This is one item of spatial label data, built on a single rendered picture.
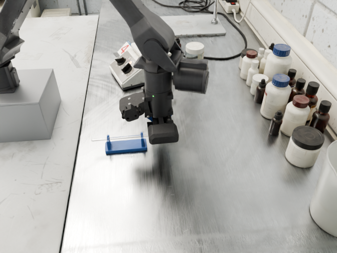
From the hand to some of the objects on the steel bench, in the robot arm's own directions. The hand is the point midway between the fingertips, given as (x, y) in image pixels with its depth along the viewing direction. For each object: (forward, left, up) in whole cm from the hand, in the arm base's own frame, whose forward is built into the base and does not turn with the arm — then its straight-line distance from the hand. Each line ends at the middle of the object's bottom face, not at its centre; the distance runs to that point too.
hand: (159, 129), depth 74 cm
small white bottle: (+31, +23, -3) cm, 39 cm away
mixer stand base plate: (+20, +70, 0) cm, 73 cm away
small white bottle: (+37, +28, -2) cm, 46 cm away
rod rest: (-8, 0, -5) cm, 10 cm away
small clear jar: (+32, +18, -3) cm, 37 cm away
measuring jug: (+33, -24, -6) cm, 42 cm away
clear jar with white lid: (+16, +36, -2) cm, 39 cm away
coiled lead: (+22, +99, +2) cm, 101 cm away
